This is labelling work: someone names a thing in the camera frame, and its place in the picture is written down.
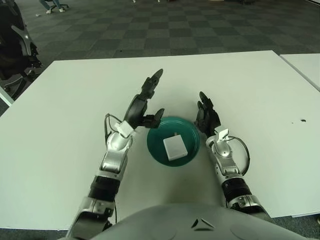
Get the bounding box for black swivel chair base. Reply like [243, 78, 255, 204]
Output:
[49, 0, 69, 11]

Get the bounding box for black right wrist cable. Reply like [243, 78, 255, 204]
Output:
[228, 136, 250, 175]

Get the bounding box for seated person in jeans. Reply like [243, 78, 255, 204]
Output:
[38, 0, 65, 14]

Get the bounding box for grey robot torso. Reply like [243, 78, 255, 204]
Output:
[91, 202, 320, 240]

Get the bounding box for white charger block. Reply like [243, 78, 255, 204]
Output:
[162, 133, 188, 161]

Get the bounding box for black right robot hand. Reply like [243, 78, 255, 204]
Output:
[193, 91, 222, 137]

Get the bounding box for white side table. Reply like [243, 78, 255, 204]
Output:
[279, 53, 320, 92]

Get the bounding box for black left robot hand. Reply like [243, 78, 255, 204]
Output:
[123, 68, 165, 130]

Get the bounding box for black mesh office chair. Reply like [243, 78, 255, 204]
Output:
[0, 0, 43, 92]

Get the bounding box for teal green plate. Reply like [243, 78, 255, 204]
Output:
[146, 116, 201, 168]

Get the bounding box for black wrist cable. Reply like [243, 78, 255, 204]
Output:
[104, 113, 121, 141]
[228, 136, 250, 175]

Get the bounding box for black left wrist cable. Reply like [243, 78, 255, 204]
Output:
[104, 113, 121, 141]

